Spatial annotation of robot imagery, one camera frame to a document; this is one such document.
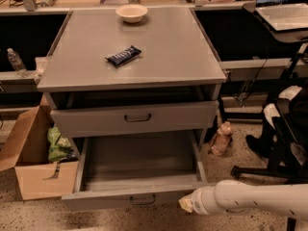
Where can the grey drawer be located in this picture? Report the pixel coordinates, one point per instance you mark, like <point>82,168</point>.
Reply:
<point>136,170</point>
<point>93,122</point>

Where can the green chip bag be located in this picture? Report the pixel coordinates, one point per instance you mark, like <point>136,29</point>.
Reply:
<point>60,149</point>

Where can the black office chair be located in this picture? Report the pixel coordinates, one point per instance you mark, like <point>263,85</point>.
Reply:
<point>288,116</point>

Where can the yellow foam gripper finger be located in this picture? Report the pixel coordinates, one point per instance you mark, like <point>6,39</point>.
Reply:
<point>186,204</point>

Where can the blue snack bar wrapper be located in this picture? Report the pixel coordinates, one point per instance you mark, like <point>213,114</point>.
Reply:
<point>124,56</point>

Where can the plastic jar on floor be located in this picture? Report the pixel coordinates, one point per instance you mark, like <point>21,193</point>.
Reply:
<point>221,138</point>

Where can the silver laptop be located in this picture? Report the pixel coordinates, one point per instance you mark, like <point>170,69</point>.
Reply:
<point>284,14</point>

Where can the black shoe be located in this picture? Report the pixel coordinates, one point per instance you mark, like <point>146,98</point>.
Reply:
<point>262,145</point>

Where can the grey top drawer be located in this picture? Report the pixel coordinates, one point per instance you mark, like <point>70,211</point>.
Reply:
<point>93,122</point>

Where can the grey drawer cabinet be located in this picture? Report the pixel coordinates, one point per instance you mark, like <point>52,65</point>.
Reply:
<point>108,77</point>

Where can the cardboard box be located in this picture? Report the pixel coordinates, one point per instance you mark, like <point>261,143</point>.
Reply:
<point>26,151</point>

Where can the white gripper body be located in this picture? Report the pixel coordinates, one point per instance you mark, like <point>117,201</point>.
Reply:
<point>198,200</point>

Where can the white bowl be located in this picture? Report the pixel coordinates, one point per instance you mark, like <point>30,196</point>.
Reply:
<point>131,13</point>

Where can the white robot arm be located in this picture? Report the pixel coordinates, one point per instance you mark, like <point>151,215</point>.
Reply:
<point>230,197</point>

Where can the clear water bottle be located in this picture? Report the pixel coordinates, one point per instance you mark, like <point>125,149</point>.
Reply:
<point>17,63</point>

